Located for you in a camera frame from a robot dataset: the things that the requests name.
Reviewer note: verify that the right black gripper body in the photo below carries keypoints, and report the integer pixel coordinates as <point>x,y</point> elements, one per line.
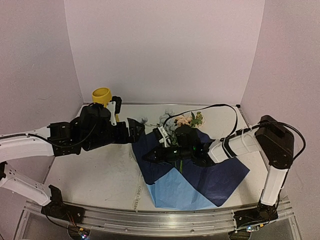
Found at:
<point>162,154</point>

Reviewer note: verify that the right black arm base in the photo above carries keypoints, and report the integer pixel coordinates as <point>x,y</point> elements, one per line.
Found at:
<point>262,214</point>

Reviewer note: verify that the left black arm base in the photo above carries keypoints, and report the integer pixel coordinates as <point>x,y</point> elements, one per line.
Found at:
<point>56,208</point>

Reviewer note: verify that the cream printed ribbon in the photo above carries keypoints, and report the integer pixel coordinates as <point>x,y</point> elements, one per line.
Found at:
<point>137,195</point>

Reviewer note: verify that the yellow plastic vase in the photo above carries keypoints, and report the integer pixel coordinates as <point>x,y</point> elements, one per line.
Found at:
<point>102,96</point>

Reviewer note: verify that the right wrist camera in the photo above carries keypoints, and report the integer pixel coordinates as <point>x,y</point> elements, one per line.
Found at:
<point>162,136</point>

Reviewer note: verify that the blue wrapping paper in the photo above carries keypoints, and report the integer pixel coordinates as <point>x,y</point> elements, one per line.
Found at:
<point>186,186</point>

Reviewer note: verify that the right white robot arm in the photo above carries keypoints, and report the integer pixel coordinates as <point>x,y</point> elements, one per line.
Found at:
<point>272,139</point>

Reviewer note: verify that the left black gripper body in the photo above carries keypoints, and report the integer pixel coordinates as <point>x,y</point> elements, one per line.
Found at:
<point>98,141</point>

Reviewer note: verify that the aluminium front rail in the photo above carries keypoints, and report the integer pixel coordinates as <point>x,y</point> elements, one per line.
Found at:
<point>149,221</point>

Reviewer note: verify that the artificial flower bunch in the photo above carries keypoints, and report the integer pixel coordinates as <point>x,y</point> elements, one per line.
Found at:
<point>171,122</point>

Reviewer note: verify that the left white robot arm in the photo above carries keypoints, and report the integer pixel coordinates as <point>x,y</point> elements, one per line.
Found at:
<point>104,177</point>

